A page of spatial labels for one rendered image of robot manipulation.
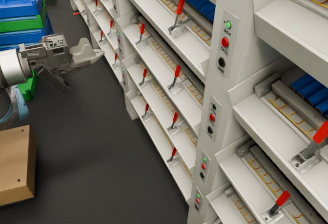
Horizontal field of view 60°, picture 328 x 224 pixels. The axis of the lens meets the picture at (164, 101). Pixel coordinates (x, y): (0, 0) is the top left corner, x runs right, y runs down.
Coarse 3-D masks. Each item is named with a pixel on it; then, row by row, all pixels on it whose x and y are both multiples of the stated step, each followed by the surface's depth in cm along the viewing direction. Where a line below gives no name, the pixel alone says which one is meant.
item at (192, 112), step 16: (128, 16) 112; (128, 32) 112; (144, 32) 108; (144, 48) 103; (160, 48) 100; (160, 64) 95; (160, 80) 91; (176, 96) 85; (192, 112) 80; (192, 128) 79
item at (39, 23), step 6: (42, 12) 161; (42, 18) 159; (0, 24) 153; (6, 24) 153; (12, 24) 154; (18, 24) 154; (24, 24) 155; (30, 24) 156; (36, 24) 156; (42, 24) 157; (0, 30) 155; (6, 30) 155; (12, 30) 156
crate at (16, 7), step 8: (0, 0) 163; (8, 0) 164; (16, 0) 164; (32, 0) 147; (40, 0) 159; (0, 8) 147; (8, 8) 148; (16, 8) 148; (24, 8) 149; (32, 8) 150; (40, 8) 156; (0, 16) 150; (8, 16) 150; (16, 16) 151
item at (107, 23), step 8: (88, 0) 172; (96, 0) 157; (96, 8) 160; (104, 8) 161; (96, 16) 162; (104, 16) 158; (104, 24) 154; (112, 24) 152; (104, 32) 150; (112, 32) 144; (112, 40) 144
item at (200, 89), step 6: (138, 18) 111; (138, 24) 111; (150, 30) 104; (156, 36) 101; (162, 42) 98; (156, 48) 99; (162, 48) 99; (168, 48) 95; (168, 54) 94; (174, 54) 92; (174, 60) 91; (180, 60) 90; (186, 72) 86; (180, 78) 88; (192, 78) 84; (192, 84) 84; (198, 84) 82; (198, 90) 82; (204, 90) 80
